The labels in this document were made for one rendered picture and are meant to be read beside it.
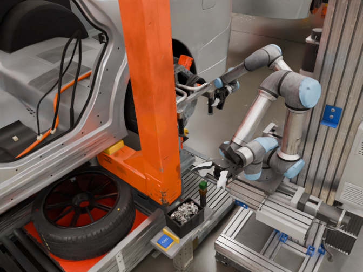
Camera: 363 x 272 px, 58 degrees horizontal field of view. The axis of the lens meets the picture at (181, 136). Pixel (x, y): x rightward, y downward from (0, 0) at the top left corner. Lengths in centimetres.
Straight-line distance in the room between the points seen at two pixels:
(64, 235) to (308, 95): 156
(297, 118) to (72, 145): 130
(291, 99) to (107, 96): 117
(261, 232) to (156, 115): 118
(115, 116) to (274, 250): 136
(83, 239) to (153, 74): 109
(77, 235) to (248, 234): 112
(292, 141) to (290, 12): 316
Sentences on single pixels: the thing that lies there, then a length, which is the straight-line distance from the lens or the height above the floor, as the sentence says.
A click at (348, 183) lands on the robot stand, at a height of 91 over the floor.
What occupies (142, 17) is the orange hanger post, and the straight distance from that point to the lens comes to 145.
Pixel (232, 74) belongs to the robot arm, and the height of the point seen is 106.
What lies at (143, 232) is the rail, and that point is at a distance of 221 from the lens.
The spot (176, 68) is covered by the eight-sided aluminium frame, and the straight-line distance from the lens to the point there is 235.
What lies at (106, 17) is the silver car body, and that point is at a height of 156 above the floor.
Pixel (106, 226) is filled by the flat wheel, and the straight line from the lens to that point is 211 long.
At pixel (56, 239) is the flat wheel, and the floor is 49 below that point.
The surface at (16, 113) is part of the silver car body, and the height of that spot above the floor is 86.
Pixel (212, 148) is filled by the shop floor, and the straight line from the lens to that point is 335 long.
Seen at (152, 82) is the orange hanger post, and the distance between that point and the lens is 156.
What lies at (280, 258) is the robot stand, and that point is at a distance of 231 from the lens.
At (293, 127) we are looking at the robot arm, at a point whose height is 123.
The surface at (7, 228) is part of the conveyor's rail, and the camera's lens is 264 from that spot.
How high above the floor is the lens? 210
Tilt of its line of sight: 36 degrees down
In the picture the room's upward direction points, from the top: 3 degrees counter-clockwise
